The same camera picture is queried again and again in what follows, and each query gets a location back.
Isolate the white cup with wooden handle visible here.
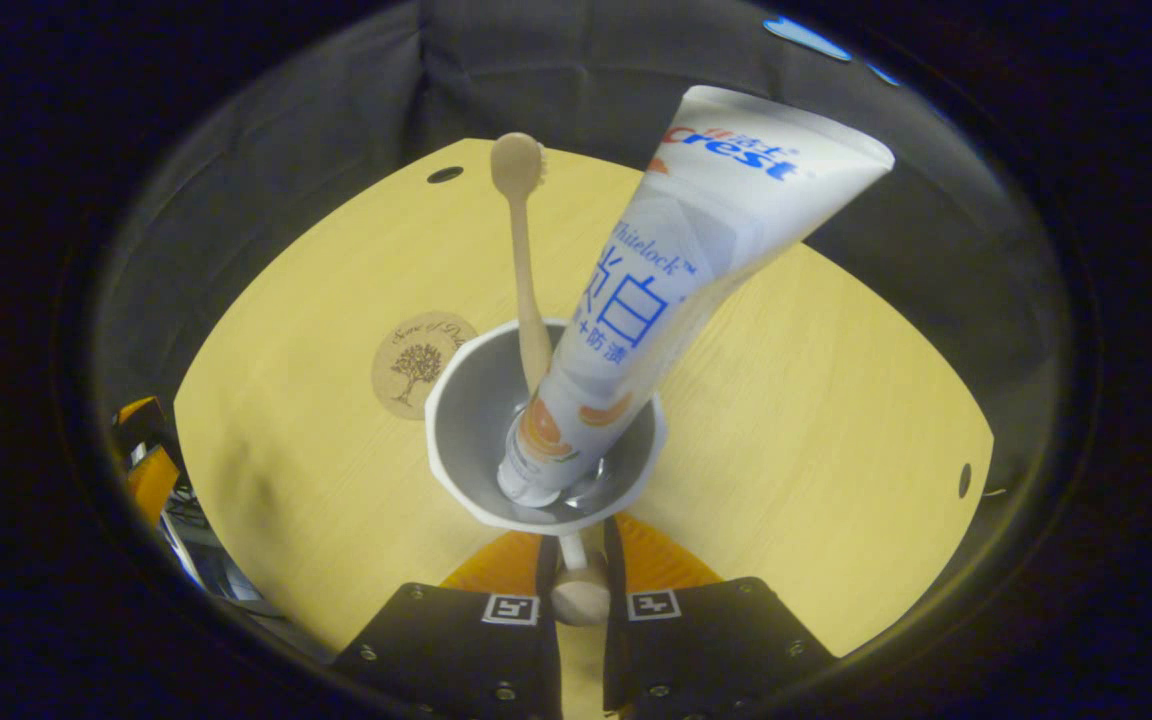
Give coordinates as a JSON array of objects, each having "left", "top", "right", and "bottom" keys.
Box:
[{"left": 424, "top": 318, "right": 667, "bottom": 628}]

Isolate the pale toothbrush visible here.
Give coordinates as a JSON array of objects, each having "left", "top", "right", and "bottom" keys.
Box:
[{"left": 490, "top": 132, "right": 555, "bottom": 393}]

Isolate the round cork coaster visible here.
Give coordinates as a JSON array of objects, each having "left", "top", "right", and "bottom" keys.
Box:
[{"left": 371, "top": 311, "right": 479, "bottom": 421}]

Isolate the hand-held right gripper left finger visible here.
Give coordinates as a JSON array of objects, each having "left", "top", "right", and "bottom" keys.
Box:
[{"left": 331, "top": 530, "right": 565, "bottom": 720}]

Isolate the white toothpaste tube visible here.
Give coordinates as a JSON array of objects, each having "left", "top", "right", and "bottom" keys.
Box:
[{"left": 496, "top": 85, "right": 895, "bottom": 508}]

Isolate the light wooden desktop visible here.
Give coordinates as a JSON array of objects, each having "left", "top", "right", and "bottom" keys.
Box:
[{"left": 174, "top": 138, "right": 995, "bottom": 720}]

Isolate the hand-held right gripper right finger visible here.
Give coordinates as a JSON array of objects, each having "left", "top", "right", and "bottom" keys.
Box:
[{"left": 601, "top": 515, "right": 837, "bottom": 720}]

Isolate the black backdrop cloth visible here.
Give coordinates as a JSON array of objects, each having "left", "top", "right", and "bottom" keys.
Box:
[{"left": 91, "top": 0, "right": 1067, "bottom": 501}]

